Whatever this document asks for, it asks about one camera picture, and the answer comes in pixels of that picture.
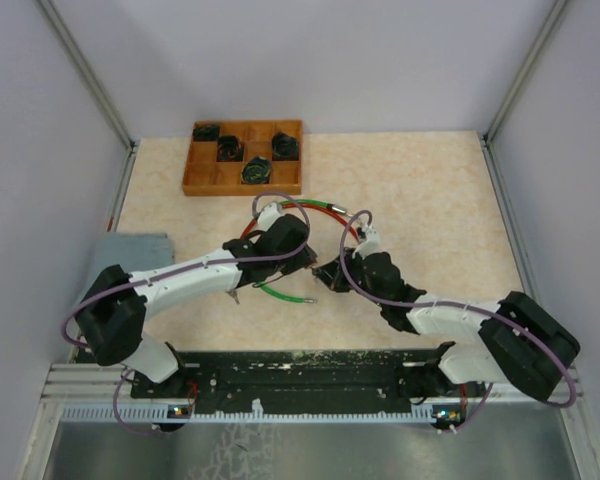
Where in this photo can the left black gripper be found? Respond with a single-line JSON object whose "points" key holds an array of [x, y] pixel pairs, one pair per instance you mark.
{"points": [[306, 257]]}

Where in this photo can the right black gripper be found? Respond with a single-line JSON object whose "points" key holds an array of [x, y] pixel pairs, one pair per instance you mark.
{"points": [[333, 275]]}

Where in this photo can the red cable lock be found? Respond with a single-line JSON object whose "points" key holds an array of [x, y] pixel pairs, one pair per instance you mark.
{"points": [[252, 228]]}

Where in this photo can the green cable lock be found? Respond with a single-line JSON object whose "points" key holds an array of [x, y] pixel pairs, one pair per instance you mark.
{"points": [[280, 295]]}

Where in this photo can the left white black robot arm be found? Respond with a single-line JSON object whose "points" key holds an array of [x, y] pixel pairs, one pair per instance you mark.
{"points": [[117, 304]]}

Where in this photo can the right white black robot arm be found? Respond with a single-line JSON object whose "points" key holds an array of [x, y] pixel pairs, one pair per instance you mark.
{"points": [[511, 341]]}

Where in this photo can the blue yellow rolled tie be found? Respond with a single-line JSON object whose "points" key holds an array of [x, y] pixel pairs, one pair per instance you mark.
{"points": [[256, 171]]}

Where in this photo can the black dotted rolled tie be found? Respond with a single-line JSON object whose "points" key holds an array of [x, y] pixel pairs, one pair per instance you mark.
{"points": [[285, 147]]}

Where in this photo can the black orange rolled tie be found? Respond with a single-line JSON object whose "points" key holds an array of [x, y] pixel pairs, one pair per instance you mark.
{"points": [[229, 149]]}

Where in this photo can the dark green rolled tie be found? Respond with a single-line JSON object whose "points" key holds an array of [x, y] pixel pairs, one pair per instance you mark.
{"points": [[209, 132]]}

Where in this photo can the folded blue jeans cloth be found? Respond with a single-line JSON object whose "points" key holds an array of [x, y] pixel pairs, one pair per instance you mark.
{"points": [[132, 251]]}

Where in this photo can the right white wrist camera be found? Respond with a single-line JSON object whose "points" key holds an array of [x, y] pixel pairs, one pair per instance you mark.
{"points": [[369, 241]]}

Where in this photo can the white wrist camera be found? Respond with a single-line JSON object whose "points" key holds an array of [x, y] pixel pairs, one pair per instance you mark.
{"points": [[269, 215], [369, 241]]}

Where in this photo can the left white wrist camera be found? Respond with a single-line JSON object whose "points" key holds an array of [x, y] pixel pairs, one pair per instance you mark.
{"points": [[269, 215]]}

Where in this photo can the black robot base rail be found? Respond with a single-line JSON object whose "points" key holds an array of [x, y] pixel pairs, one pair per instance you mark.
{"points": [[316, 385]]}

